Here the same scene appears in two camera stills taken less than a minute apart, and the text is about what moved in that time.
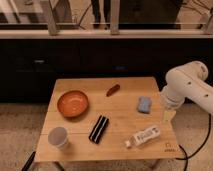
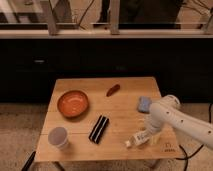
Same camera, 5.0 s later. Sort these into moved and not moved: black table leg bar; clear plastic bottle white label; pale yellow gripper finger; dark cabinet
Moved: pale yellow gripper finger
Not moved: black table leg bar; clear plastic bottle white label; dark cabinet
